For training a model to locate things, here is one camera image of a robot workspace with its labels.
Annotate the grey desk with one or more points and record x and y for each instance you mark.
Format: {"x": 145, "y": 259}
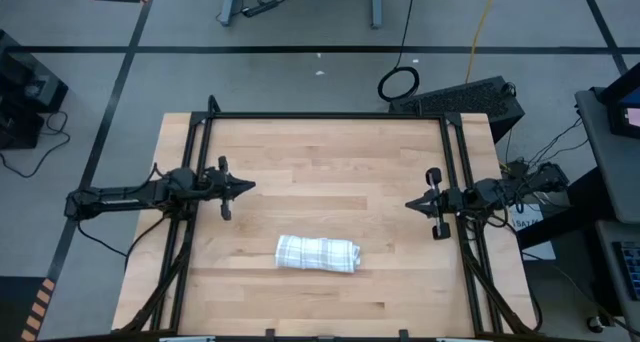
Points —
{"x": 615, "y": 172}
{"x": 605, "y": 242}

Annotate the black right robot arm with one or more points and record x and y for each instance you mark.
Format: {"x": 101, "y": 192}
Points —
{"x": 505, "y": 189}

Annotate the black caster wheel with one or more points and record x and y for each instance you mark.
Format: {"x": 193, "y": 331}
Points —
{"x": 595, "y": 324}

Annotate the white paper sheet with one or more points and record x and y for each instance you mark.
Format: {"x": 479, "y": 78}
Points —
{"x": 537, "y": 242}

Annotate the black equipment box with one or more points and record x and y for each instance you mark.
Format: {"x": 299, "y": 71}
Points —
{"x": 25, "y": 92}

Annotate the black power strip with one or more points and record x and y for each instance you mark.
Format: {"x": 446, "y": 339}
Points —
{"x": 260, "y": 8}

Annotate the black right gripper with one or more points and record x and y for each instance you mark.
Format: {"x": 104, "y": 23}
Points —
{"x": 445, "y": 202}

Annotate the black tablet screen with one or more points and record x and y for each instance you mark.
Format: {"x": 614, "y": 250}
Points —
{"x": 625, "y": 107}

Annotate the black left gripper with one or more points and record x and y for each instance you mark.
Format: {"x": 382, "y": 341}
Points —
{"x": 217, "y": 187}

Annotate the white beige plaid towel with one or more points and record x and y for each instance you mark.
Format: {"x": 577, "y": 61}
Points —
{"x": 317, "y": 253}

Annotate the black table frame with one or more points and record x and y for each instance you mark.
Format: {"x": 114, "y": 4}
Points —
{"x": 250, "y": 115}

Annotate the black computer tower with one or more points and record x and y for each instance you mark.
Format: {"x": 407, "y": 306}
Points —
{"x": 460, "y": 99}

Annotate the black keyboard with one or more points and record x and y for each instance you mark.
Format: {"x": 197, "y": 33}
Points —
{"x": 631, "y": 269}

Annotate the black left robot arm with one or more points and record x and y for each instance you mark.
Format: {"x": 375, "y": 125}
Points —
{"x": 135, "y": 194}

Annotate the grey metal desk leg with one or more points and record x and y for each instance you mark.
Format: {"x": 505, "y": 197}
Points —
{"x": 229, "y": 4}
{"x": 377, "y": 4}

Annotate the black desk base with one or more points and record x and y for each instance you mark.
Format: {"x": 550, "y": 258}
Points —
{"x": 575, "y": 207}

